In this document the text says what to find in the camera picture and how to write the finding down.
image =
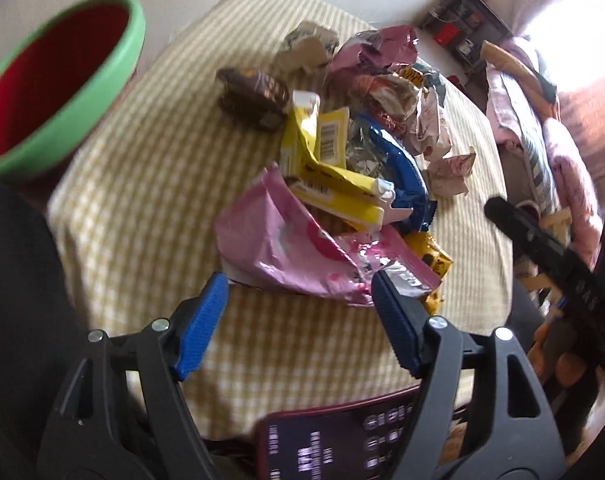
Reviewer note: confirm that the blue cookie wrapper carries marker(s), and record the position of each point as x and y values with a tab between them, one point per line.
398	181

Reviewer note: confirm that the dark brown snack wrapper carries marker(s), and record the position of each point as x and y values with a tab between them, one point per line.
254	97

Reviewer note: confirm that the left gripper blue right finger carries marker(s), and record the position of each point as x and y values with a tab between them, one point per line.
403	319

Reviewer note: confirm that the crumpled white paper wrapper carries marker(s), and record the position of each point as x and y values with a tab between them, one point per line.
307	47

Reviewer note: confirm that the person's right hand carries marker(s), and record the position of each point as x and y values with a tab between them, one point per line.
548	362

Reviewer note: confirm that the purple pink crumpled bag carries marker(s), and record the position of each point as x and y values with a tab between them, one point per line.
371	53

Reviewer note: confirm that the large pink snack bag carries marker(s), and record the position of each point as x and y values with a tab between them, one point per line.
270	240

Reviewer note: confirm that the green red trash bin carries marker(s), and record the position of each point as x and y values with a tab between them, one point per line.
59	83

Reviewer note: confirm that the small pink white wrapper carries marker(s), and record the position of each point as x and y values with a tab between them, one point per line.
448	176

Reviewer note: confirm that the yellow checked table cloth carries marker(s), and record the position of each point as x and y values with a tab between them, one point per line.
132	220

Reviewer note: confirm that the strawberry pink white wrapper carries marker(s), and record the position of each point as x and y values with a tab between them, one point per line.
413	115

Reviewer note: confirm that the red smartphone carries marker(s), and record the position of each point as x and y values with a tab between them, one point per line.
350	441

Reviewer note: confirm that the bed with patterned quilt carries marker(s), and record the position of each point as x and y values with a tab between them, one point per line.
542	167

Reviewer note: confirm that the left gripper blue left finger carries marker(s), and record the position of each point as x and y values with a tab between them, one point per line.
195	321

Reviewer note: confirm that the orange yellow small wrapper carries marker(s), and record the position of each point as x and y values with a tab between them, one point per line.
433	255

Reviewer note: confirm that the yellow snack wrapper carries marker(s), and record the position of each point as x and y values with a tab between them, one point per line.
313	161

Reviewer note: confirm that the dark shelf with items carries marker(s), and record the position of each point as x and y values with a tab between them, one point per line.
461	27

